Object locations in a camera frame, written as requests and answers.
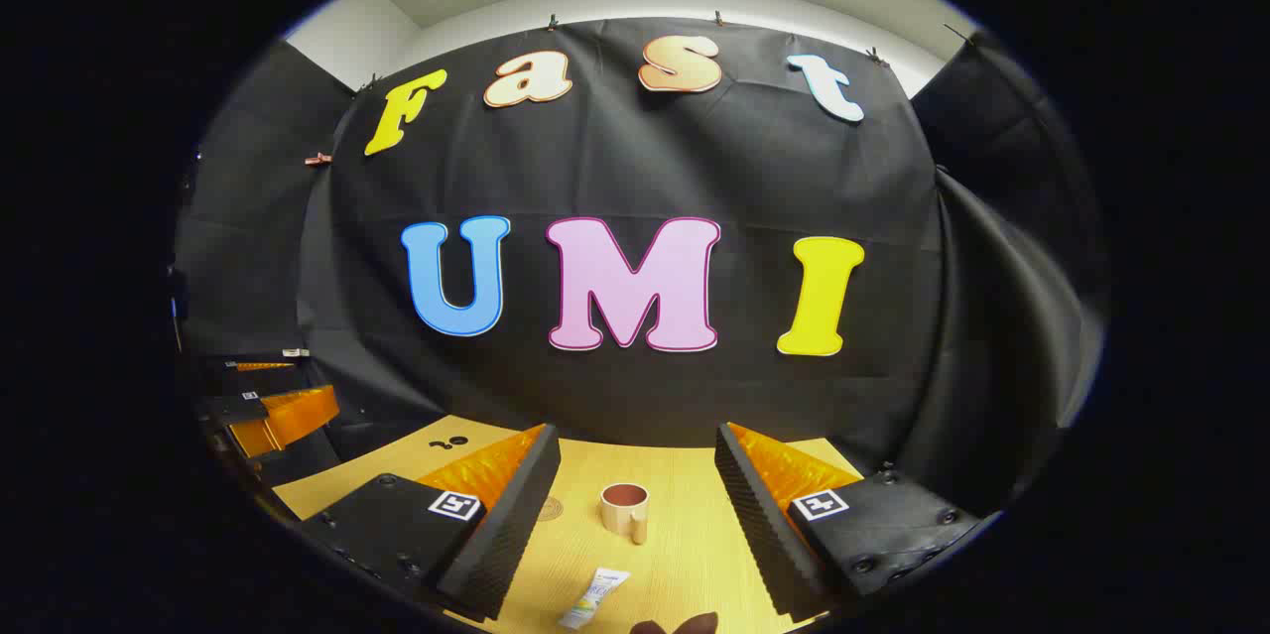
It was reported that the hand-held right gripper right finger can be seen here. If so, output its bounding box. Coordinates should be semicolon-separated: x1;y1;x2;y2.
714;422;993;623

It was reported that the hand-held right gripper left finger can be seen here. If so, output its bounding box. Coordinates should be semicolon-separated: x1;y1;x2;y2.
298;423;562;623

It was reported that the beige cup with handle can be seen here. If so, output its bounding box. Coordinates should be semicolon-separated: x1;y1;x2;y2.
599;482;651;546

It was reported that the white toothpaste tube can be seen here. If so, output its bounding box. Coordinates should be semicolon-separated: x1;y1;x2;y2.
558;568;632;630

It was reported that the light wooden desktop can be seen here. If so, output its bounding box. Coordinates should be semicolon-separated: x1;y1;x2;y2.
273;414;864;634

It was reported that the black backdrop cloth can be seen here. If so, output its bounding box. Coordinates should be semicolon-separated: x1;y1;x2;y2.
174;16;1107;516

